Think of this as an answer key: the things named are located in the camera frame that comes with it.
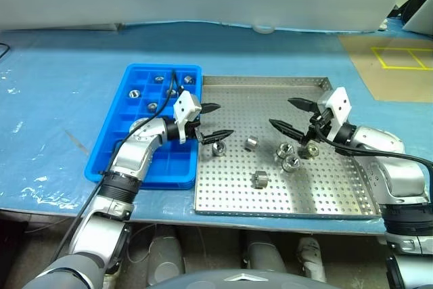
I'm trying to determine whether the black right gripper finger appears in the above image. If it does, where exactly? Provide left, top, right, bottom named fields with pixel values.
left=269, top=118, right=311, bottom=143
left=287, top=97, right=317, bottom=112

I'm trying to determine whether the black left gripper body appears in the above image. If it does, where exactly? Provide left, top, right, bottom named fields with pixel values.
left=185, top=120, right=206, bottom=142

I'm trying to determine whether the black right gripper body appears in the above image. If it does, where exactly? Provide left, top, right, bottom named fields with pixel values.
left=305, top=108, right=335, bottom=145

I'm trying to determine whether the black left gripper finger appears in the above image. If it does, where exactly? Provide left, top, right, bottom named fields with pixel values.
left=201, top=102, right=222, bottom=114
left=199, top=129, right=234, bottom=145

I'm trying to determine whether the blue compartment tray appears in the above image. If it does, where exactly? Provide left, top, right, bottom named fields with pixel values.
left=83, top=63, right=204, bottom=191

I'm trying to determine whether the perforated metal tray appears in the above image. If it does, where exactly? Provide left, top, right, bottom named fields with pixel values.
left=193, top=75, right=388, bottom=219

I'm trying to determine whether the brown cardboard sheet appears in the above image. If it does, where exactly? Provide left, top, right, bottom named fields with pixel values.
left=338, top=33, right=433, bottom=103

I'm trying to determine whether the white tape roll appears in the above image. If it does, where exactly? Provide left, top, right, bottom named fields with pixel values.
left=252, top=24, right=275, bottom=35

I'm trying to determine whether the grey rounded shell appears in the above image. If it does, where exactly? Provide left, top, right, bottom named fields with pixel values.
left=242, top=231, right=288, bottom=273
left=147, top=227, right=186, bottom=286

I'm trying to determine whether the white rounded shell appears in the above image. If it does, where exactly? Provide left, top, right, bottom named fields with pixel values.
left=296, top=236, right=327, bottom=283

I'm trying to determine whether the white board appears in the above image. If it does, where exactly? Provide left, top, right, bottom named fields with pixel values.
left=402, top=0, right=433, bottom=36

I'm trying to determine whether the dark grey robot torso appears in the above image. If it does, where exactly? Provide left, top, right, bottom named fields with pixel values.
left=145, top=268, right=327, bottom=289

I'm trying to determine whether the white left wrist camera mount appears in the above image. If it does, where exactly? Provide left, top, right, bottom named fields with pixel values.
left=173, top=89, right=204, bottom=144

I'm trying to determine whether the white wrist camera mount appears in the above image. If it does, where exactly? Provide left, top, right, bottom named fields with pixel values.
left=317, top=87, right=352, bottom=137
left=173, top=89, right=204, bottom=144

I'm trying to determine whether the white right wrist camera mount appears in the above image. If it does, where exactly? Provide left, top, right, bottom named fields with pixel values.
left=317, top=87, right=352, bottom=137

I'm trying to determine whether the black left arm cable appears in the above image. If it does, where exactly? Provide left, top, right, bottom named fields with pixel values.
left=50, top=69, right=185, bottom=265

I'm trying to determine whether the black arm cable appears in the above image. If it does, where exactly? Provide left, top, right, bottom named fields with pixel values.
left=50, top=69, right=185, bottom=265
left=313, top=119, right=433, bottom=170

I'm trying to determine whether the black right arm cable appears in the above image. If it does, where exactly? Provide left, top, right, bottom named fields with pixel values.
left=313, top=119, right=433, bottom=170

